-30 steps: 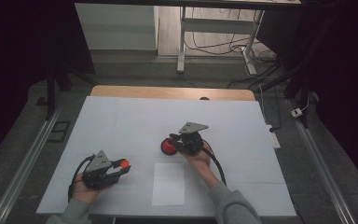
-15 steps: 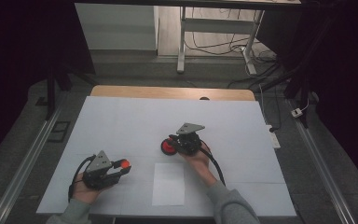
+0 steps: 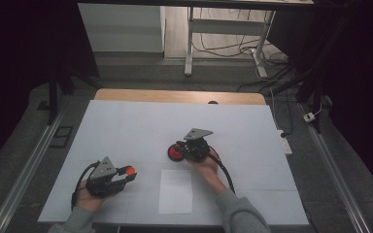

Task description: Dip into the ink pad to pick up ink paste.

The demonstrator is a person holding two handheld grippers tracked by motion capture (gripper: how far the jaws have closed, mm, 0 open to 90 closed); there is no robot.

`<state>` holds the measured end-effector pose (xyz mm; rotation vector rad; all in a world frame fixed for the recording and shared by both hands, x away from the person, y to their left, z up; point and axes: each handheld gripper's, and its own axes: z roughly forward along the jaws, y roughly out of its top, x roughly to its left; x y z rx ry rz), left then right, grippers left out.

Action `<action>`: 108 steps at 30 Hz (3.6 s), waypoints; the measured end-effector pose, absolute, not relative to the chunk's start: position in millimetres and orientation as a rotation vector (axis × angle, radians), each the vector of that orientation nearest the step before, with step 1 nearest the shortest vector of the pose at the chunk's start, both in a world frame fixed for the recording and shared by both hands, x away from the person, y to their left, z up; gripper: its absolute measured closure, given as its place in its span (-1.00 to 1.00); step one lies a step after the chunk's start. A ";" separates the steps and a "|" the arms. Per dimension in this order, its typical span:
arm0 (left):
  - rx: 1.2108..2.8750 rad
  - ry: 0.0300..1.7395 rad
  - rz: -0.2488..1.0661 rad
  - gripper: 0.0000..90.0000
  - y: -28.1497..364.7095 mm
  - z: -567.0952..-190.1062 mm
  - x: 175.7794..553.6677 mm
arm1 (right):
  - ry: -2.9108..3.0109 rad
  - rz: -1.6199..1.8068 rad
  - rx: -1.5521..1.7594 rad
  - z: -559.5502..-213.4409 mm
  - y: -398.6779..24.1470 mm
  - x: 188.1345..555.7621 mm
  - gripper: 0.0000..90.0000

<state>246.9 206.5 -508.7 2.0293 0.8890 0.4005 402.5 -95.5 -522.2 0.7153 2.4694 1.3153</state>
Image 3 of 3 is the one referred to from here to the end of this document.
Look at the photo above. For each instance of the white paper sheet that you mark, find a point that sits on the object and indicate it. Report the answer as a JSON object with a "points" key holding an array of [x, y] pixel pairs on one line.
{"points": [[175, 194]]}

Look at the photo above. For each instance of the white cabinet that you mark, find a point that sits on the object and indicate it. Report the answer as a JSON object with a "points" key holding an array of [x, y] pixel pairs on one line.
{"points": [[123, 29]]}

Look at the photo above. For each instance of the person's left hand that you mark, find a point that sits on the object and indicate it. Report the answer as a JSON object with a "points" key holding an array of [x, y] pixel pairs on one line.
{"points": [[87, 202]]}

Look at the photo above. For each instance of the round red ink pad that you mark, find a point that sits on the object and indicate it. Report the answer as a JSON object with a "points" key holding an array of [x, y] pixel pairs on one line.
{"points": [[174, 153]]}

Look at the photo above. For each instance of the dark curtain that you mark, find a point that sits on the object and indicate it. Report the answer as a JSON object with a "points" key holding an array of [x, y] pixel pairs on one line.
{"points": [[19, 48], [359, 64]]}

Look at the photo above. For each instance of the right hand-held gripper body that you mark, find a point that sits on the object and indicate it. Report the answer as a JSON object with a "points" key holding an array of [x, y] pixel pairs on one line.
{"points": [[196, 149]]}

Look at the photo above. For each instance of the white power strip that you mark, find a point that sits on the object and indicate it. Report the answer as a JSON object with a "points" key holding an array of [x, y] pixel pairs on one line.
{"points": [[285, 142]]}

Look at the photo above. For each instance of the wooden table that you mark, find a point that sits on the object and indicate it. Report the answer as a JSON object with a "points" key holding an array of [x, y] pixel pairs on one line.
{"points": [[175, 96]]}

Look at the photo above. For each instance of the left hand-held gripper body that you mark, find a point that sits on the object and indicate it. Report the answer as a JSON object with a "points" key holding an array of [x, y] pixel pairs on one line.
{"points": [[102, 181]]}

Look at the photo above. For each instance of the metal floor rail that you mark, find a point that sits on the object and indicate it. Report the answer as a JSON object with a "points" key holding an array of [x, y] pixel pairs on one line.
{"points": [[336, 174], [26, 174]]}

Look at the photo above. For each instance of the small white plug adapter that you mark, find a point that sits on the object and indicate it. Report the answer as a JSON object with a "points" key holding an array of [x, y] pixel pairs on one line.
{"points": [[309, 117]]}

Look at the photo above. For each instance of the black floor socket box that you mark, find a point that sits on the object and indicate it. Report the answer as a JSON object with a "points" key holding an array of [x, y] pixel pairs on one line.
{"points": [[61, 137]]}

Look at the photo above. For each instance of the person's right hand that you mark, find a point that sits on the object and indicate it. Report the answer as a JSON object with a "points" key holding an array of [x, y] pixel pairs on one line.
{"points": [[212, 171]]}

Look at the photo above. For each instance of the white desk frame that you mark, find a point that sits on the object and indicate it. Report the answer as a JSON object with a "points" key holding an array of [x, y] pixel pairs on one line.
{"points": [[226, 27]]}

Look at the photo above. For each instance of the black stand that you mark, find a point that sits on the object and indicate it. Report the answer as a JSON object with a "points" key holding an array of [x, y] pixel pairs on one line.
{"points": [[53, 97], [311, 93]]}

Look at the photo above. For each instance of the large white table cover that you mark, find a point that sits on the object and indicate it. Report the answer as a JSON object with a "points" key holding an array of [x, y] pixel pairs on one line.
{"points": [[239, 181]]}

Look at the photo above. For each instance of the white metal stand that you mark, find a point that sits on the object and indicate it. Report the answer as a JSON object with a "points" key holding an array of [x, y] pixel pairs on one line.
{"points": [[233, 48]]}

